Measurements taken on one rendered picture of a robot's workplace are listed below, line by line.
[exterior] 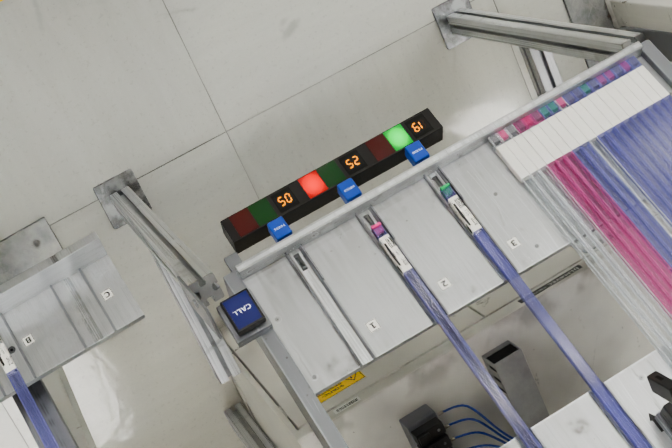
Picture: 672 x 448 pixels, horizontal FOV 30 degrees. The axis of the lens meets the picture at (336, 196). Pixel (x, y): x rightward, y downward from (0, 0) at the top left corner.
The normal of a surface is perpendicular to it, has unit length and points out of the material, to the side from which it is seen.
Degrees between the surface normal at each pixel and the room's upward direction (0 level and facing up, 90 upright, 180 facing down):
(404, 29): 0
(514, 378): 0
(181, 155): 0
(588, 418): 48
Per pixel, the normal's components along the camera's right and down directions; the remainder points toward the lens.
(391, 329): -0.07, -0.50
